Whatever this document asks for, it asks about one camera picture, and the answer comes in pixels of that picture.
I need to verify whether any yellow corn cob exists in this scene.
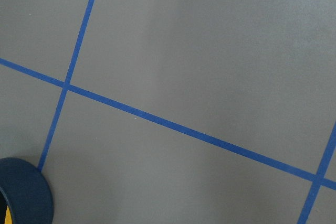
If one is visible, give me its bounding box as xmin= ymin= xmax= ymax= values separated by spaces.
xmin=4 ymin=207 xmax=13 ymax=224

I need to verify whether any brown table mat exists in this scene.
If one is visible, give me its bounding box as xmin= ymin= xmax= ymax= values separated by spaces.
xmin=1 ymin=0 xmax=335 ymax=223

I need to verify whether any dark blue saucepan purple handle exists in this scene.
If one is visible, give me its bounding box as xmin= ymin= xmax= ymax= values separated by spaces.
xmin=1 ymin=157 xmax=54 ymax=223

